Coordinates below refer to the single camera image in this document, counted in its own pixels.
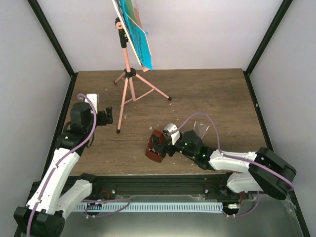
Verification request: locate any red-brown wooden metronome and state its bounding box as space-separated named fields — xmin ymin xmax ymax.
xmin=145 ymin=130 xmax=166 ymax=163

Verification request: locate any clear plastic metronome cover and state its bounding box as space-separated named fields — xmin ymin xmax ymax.
xmin=193 ymin=121 xmax=210 ymax=139

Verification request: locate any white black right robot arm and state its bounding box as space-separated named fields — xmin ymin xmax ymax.
xmin=145 ymin=130 xmax=297 ymax=200

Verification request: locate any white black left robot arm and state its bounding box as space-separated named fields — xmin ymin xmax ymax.
xmin=13 ymin=101 xmax=113 ymax=237

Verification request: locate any pink tripod music stand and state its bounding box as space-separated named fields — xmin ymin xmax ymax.
xmin=114 ymin=17 xmax=172 ymax=134

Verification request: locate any blue sheet music booklet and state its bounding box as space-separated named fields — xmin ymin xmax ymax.
xmin=112 ymin=0 xmax=153 ymax=72

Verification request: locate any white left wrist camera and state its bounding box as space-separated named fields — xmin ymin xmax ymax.
xmin=84 ymin=93 xmax=99 ymax=112

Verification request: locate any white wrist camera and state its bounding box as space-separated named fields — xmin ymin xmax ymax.
xmin=163 ymin=123 xmax=180 ymax=145
xmin=84 ymin=93 xmax=99 ymax=112

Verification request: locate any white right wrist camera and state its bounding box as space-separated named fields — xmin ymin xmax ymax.
xmin=163 ymin=123 xmax=180 ymax=145

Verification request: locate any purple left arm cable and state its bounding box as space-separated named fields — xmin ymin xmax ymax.
xmin=26 ymin=93 xmax=131 ymax=235

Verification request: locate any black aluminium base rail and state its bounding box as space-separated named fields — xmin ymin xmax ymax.
xmin=32 ymin=174 xmax=284 ymax=200

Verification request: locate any light blue slotted cable duct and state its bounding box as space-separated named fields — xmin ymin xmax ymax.
xmin=74 ymin=202 xmax=223 ymax=213

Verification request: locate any black frame post left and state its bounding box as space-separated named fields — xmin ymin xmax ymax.
xmin=27 ymin=0 xmax=76 ymax=78

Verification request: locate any black frame post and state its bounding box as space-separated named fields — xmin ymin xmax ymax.
xmin=246 ymin=0 xmax=293 ymax=75
xmin=27 ymin=0 xmax=76 ymax=78

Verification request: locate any black frame post right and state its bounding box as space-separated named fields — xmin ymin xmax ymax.
xmin=246 ymin=0 xmax=293 ymax=75

